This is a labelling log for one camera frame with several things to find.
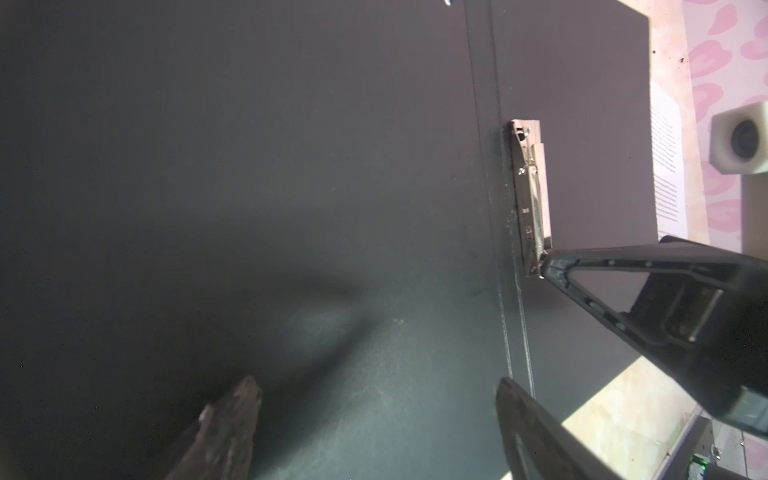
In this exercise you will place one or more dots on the metal folder clip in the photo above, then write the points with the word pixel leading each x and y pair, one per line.
pixel 531 193

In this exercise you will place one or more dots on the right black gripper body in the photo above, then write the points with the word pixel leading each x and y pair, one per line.
pixel 704 324

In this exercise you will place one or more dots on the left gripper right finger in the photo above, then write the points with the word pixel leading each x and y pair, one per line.
pixel 536 445

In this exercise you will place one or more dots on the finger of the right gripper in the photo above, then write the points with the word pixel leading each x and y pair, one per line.
pixel 561 267

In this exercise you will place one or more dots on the printed paper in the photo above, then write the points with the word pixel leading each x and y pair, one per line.
pixel 668 165

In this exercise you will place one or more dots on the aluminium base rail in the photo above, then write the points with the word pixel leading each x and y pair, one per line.
pixel 709 449

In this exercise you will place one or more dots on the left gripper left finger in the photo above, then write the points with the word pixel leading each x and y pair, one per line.
pixel 219 444

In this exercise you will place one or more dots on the black file folder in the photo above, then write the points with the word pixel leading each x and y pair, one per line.
pixel 317 194

